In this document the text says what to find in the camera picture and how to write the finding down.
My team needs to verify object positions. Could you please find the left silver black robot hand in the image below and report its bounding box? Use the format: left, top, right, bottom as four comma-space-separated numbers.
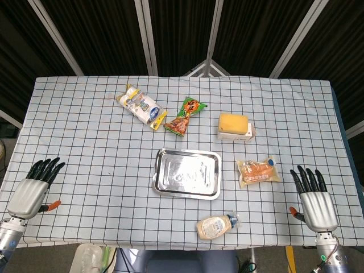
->
6, 157, 66, 220

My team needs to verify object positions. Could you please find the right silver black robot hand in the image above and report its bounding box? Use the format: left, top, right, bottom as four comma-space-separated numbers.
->
289, 165, 339, 232

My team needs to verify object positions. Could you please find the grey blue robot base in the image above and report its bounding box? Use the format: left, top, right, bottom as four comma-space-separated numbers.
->
115, 247, 239, 273

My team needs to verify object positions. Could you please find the orange plastic snack packet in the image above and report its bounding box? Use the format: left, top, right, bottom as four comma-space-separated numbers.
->
236, 155, 282, 190

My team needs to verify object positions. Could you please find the blue checked tablecloth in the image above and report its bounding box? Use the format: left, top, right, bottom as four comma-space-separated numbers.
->
0, 75, 364, 251

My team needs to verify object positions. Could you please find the clear plastic container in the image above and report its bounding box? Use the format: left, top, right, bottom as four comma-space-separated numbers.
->
69, 244, 103, 273

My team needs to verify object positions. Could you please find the white small box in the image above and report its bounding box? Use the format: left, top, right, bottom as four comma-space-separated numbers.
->
217, 123, 256, 142

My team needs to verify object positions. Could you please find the beige sauce bottle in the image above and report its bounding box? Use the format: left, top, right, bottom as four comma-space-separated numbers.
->
196, 211, 241, 240

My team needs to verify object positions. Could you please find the yellow sponge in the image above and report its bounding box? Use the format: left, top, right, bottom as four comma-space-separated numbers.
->
217, 112, 250, 136

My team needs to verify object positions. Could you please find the silver metal tray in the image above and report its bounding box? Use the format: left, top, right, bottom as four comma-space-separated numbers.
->
152, 147, 222, 201

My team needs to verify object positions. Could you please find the white blue yellow snack pack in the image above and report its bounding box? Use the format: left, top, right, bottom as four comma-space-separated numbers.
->
116, 83, 169, 132

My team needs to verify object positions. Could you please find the green red snack bag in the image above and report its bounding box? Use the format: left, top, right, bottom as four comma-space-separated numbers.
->
163, 96, 208, 138

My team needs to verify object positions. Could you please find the black folding screen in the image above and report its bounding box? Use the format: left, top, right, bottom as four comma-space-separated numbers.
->
0, 0, 364, 140

